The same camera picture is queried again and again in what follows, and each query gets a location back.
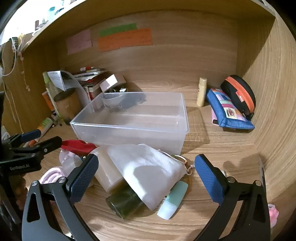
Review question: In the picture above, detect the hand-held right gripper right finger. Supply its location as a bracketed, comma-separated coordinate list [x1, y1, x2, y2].
[194, 153, 271, 241]

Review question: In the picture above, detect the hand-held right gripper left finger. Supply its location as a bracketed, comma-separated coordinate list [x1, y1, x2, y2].
[22, 153, 99, 241]

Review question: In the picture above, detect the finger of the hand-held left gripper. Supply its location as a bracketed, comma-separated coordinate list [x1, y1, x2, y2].
[5, 129, 41, 149]
[14, 136, 62, 156]

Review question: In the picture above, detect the frosted round plastic jar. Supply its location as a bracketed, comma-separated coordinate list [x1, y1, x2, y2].
[59, 149, 84, 176]

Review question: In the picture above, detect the cream translucent jar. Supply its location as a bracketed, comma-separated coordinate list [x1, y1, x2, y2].
[90, 146, 125, 192]

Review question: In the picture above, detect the pink rope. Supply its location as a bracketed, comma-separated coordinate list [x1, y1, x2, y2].
[38, 167, 66, 186]

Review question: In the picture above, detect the mint green tube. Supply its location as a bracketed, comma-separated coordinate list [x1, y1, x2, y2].
[157, 181, 189, 220]

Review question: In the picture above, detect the dark green glass bottle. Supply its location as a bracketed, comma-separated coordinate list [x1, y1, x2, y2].
[106, 178, 145, 219]

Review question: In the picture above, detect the white drawstring pouch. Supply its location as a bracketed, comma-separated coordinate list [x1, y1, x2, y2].
[107, 144, 193, 211]

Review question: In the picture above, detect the clear plastic container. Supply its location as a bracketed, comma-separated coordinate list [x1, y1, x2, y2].
[70, 92, 190, 155]

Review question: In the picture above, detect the green and white tube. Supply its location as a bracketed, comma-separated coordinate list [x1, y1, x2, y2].
[37, 117, 53, 137]

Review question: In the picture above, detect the orange box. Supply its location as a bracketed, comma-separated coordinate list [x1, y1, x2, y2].
[42, 91, 55, 112]

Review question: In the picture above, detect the brown frosted mug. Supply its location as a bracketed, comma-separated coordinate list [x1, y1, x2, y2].
[53, 88, 82, 126]

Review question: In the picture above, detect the white paper receipt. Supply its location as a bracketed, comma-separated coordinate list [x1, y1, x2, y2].
[47, 71, 65, 91]

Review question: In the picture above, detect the translucent plastic folder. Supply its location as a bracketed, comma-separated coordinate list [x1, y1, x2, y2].
[60, 71, 91, 107]

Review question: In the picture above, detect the pink flat pouch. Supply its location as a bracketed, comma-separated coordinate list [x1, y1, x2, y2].
[211, 108, 222, 126]

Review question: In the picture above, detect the blue patchwork pouch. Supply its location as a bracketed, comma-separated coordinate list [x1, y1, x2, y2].
[206, 88, 255, 129]

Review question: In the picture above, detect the pink fluffy object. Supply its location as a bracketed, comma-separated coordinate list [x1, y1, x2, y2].
[268, 204, 279, 229]

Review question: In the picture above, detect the stack of books and packets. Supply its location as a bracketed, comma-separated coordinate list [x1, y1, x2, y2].
[73, 67, 109, 100]

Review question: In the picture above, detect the pink and white box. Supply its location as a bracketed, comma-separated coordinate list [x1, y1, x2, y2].
[99, 74, 126, 93]

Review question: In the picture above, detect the small beige bottle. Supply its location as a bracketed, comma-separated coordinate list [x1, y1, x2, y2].
[196, 77, 208, 107]

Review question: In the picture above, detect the black case orange zipper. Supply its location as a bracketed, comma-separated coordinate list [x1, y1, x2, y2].
[220, 75, 257, 121]

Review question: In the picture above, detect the pink paper note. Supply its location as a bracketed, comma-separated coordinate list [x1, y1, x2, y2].
[67, 29, 93, 55]

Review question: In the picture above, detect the orange paper note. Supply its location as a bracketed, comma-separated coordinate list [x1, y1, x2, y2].
[97, 28, 153, 52]

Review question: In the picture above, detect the green paper note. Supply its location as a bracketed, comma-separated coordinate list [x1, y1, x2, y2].
[99, 23, 137, 37]

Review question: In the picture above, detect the white cord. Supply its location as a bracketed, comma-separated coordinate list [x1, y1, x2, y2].
[0, 35, 26, 77]

